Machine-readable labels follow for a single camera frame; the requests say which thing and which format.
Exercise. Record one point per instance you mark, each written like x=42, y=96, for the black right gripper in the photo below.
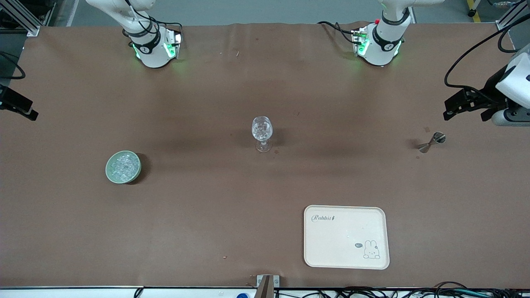
x=12, y=100

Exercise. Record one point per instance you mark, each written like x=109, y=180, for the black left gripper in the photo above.
x=490, y=92

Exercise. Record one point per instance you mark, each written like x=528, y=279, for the silver metal jigger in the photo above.
x=439, y=137

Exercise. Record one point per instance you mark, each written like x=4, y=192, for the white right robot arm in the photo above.
x=151, y=54

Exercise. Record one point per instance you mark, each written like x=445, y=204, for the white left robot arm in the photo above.
x=383, y=45

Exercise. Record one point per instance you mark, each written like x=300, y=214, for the clear ice cube pile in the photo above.
x=123, y=166

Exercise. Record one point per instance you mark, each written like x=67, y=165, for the clear wine glass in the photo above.
x=262, y=128

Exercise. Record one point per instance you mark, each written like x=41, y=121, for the green ceramic bowl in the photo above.
x=107, y=169

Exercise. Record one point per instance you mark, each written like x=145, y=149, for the cream rabbit print tray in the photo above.
x=343, y=236

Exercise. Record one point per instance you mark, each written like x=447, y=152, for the brown table mat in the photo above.
x=207, y=215

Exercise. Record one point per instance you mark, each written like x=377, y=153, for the aluminium frame post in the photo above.
x=25, y=22
x=507, y=20

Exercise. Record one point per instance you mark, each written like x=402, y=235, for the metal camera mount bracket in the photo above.
x=265, y=285

